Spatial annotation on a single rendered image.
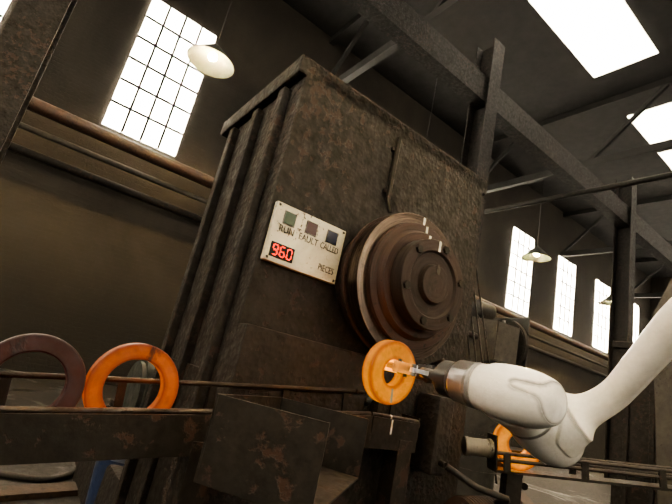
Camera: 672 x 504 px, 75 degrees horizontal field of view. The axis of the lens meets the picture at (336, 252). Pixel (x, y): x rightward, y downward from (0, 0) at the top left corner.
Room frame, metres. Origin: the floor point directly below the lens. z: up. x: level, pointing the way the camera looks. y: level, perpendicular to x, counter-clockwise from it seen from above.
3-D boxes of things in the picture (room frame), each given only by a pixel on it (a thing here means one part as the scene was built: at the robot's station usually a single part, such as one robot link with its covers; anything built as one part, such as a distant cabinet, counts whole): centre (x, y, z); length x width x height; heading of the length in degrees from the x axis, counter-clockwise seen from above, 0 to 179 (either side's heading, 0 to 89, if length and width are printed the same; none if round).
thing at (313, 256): (1.28, 0.09, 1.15); 0.26 x 0.02 x 0.18; 124
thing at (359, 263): (1.38, -0.25, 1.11); 0.47 x 0.06 x 0.47; 124
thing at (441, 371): (0.97, -0.28, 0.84); 0.09 x 0.08 x 0.07; 34
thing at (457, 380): (0.91, -0.32, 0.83); 0.09 x 0.06 x 0.09; 124
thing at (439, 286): (1.30, -0.30, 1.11); 0.28 x 0.06 x 0.28; 124
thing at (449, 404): (1.53, -0.44, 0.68); 0.11 x 0.08 x 0.24; 34
